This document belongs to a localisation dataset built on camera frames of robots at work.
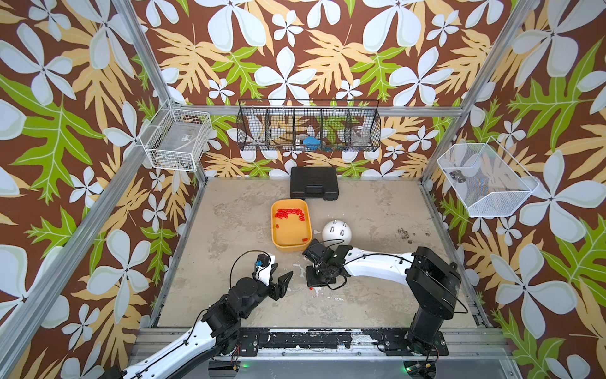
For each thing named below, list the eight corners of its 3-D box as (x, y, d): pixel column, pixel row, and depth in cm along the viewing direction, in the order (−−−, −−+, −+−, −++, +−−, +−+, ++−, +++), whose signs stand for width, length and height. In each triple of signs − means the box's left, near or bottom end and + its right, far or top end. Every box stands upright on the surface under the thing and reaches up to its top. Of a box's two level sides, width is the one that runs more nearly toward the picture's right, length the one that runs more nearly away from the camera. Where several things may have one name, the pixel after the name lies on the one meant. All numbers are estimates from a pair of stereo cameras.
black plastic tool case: (289, 202, 113) (289, 193, 108) (291, 175, 125) (290, 165, 120) (338, 202, 113) (339, 193, 108) (334, 175, 125) (336, 165, 120)
